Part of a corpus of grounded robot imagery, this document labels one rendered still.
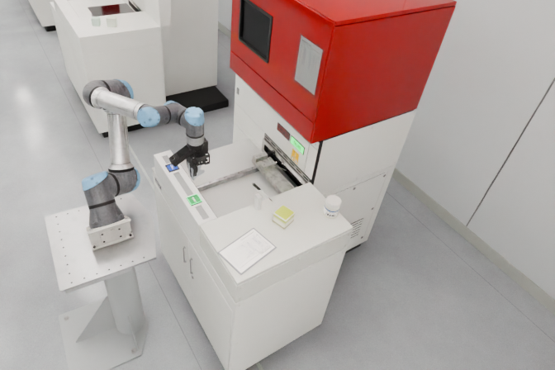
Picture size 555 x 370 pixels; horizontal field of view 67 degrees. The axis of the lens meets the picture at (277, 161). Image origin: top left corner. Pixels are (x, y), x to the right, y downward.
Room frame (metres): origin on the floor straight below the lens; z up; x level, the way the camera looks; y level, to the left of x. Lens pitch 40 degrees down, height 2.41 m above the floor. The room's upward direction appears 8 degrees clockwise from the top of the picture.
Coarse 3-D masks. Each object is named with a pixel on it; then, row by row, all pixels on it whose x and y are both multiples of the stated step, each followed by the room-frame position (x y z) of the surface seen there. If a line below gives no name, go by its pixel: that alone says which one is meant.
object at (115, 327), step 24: (120, 288) 1.14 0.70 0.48; (72, 312) 1.22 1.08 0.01; (96, 312) 1.13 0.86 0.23; (120, 312) 1.14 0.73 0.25; (144, 312) 1.28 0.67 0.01; (72, 336) 1.08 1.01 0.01; (96, 336) 1.10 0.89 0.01; (120, 336) 1.12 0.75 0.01; (144, 336) 1.14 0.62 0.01; (72, 360) 0.95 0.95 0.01; (96, 360) 0.97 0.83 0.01; (120, 360) 0.99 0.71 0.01
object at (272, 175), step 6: (252, 162) 1.82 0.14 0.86; (258, 162) 1.80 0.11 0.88; (258, 168) 1.77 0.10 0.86; (270, 168) 1.76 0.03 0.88; (276, 168) 1.76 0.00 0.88; (264, 174) 1.71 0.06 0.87; (270, 174) 1.71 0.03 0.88; (276, 174) 1.71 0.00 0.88; (270, 180) 1.67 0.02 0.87; (276, 180) 1.67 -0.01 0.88; (282, 180) 1.68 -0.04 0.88; (276, 186) 1.62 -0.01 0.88; (282, 186) 1.63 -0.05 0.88; (288, 186) 1.64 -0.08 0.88
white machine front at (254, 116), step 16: (240, 80) 2.19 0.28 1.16; (240, 96) 2.18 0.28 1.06; (256, 96) 2.05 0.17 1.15; (240, 112) 2.17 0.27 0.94; (256, 112) 2.04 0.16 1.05; (272, 112) 1.92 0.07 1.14; (240, 128) 2.16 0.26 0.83; (256, 128) 2.03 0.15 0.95; (272, 128) 1.90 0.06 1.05; (288, 128) 1.79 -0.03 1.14; (256, 144) 2.01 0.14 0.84; (288, 144) 1.78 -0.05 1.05; (304, 144) 1.68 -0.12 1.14; (320, 144) 1.61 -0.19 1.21; (304, 160) 1.66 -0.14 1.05
